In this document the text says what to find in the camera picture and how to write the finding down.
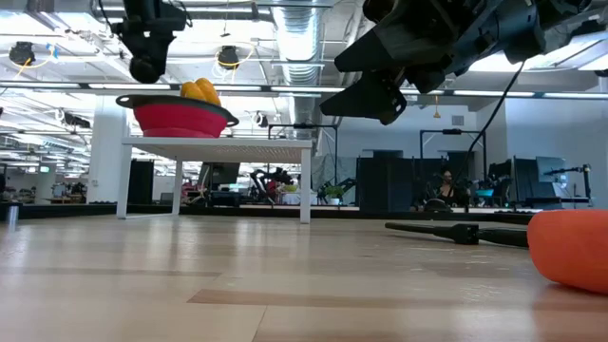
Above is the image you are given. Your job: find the black cabinet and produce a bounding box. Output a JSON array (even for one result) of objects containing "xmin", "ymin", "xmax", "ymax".
[{"xmin": 127, "ymin": 159, "xmax": 156, "ymax": 205}]

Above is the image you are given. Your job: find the black kitchen knife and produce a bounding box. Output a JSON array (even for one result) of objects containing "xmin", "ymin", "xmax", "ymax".
[{"xmin": 384, "ymin": 220, "xmax": 529, "ymax": 249}]

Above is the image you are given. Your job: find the black aluminium table frame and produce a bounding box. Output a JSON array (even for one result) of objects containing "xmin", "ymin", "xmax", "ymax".
[{"xmin": 0, "ymin": 201, "xmax": 538, "ymax": 225}]

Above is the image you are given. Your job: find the white pillar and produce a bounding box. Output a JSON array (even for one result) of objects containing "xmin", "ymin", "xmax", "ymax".
[{"xmin": 87, "ymin": 97, "xmax": 130, "ymax": 204}]

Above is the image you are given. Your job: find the person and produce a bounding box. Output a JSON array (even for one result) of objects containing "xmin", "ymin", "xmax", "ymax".
[{"xmin": 434, "ymin": 168, "xmax": 465, "ymax": 208}]

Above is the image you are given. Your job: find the small orange fruit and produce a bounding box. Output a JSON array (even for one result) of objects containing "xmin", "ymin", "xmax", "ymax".
[{"xmin": 525, "ymin": 209, "xmax": 608, "ymax": 295}]

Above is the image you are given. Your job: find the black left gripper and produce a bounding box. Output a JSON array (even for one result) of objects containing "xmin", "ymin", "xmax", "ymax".
[{"xmin": 111, "ymin": 15, "xmax": 189, "ymax": 61}]

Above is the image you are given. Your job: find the silver ventilation duct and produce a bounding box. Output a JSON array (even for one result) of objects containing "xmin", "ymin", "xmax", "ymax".
[{"xmin": 271, "ymin": 4, "xmax": 330, "ymax": 125}]

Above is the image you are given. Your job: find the dark monitor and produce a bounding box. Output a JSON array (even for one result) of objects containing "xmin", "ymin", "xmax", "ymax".
[{"xmin": 199, "ymin": 161, "xmax": 241, "ymax": 191}]

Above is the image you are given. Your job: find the white perforated metal rack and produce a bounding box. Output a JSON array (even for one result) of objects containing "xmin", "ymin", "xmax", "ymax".
[{"xmin": 116, "ymin": 136, "xmax": 314, "ymax": 225}]

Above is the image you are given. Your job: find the black partition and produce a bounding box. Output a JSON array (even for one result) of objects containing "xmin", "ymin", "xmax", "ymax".
[{"xmin": 356, "ymin": 156, "xmax": 428, "ymax": 213}]

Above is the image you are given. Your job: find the black metal gantry frame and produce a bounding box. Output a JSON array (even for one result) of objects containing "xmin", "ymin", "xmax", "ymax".
[
  {"xmin": 268, "ymin": 122, "xmax": 339, "ymax": 191},
  {"xmin": 418, "ymin": 127, "xmax": 488, "ymax": 181}
]

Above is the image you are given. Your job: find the green potted plant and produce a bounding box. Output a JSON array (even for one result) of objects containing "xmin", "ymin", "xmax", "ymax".
[{"xmin": 322, "ymin": 183, "xmax": 347, "ymax": 206}]

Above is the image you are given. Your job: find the dark round plum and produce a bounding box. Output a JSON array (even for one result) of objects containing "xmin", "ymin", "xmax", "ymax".
[{"xmin": 128, "ymin": 55, "xmax": 162, "ymax": 85}]

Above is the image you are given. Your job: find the black ceiling cable reel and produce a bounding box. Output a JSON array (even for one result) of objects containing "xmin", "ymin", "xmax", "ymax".
[
  {"xmin": 217, "ymin": 45, "xmax": 241, "ymax": 71},
  {"xmin": 8, "ymin": 41, "xmax": 37, "ymax": 67}
]

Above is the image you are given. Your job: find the thin black hanging cable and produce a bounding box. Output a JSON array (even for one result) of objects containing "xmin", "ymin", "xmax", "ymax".
[{"xmin": 453, "ymin": 60, "xmax": 527, "ymax": 194}]

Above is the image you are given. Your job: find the yellow bell pepper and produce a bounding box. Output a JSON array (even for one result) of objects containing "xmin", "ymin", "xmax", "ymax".
[{"xmin": 180, "ymin": 77, "xmax": 222, "ymax": 107}]

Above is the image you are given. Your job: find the red collapsible colander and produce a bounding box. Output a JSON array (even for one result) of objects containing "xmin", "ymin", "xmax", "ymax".
[{"xmin": 115, "ymin": 93, "xmax": 240, "ymax": 140}]

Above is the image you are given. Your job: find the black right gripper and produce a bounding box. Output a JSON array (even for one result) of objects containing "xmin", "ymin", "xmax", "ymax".
[{"xmin": 318, "ymin": 0, "xmax": 547, "ymax": 126}]

